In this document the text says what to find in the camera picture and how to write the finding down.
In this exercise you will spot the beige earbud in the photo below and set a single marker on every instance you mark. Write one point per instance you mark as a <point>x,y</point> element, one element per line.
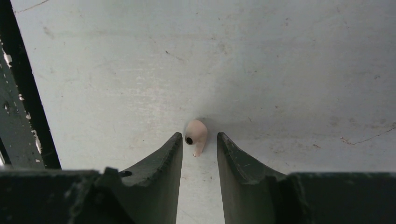
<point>196,135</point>

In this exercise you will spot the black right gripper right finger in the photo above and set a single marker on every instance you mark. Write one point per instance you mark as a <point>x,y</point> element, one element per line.
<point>253,193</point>

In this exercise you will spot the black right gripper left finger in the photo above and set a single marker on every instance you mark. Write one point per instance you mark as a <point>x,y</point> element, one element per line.
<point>145,193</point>

